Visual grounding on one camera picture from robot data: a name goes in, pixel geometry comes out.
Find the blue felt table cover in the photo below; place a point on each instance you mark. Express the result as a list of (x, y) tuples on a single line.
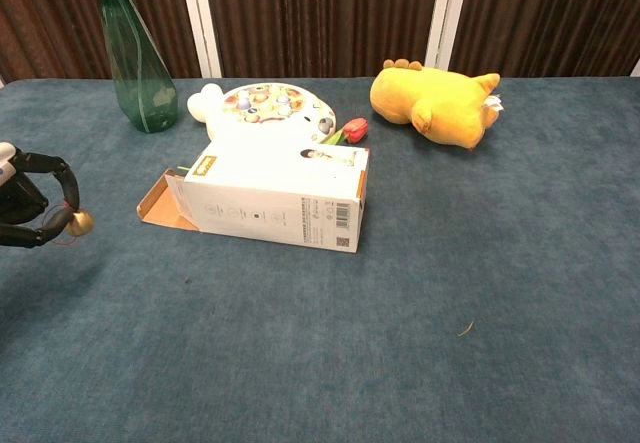
[(320, 288)]

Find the white cardboard product box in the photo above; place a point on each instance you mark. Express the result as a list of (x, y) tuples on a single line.
[(270, 198)]

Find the small dry grass blade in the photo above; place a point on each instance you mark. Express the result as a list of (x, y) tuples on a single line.
[(466, 329)]

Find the green plastic spray bottle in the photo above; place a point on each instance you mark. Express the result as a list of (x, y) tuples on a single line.
[(140, 63)]

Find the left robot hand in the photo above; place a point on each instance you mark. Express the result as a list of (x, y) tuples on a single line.
[(37, 208)]

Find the artificial red tulip flower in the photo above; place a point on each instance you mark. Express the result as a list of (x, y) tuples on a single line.
[(350, 132)]

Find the white fish toy plate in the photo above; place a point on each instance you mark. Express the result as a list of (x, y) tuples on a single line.
[(262, 108)]

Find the yellow plush dinosaur toy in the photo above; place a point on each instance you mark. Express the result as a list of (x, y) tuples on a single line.
[(435, 103)]

